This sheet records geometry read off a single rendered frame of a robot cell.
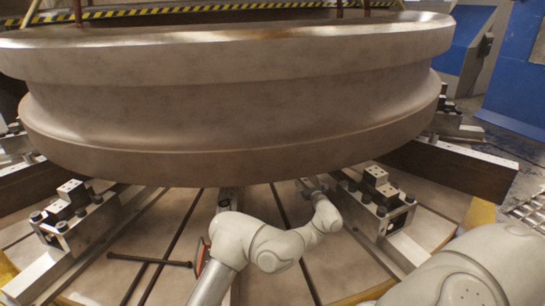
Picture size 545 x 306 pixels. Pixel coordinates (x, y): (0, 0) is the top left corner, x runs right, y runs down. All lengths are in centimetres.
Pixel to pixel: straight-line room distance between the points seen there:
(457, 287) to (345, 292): 150
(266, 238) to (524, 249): 62
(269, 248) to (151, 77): 105
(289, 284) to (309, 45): 144
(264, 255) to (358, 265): 125
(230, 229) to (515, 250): 72
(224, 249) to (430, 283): 64
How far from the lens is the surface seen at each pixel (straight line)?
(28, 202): 327
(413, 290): 45
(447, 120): 375
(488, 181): 289
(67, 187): 221
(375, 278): 200
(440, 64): 682
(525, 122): 572
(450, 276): 43
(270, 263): 85
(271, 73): 142
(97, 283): 222
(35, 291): 227
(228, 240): 93
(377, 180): 190
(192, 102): 163
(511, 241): 57
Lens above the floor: 189
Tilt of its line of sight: 27 degrees down
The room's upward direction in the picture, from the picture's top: 1 degrees counter-clockwise
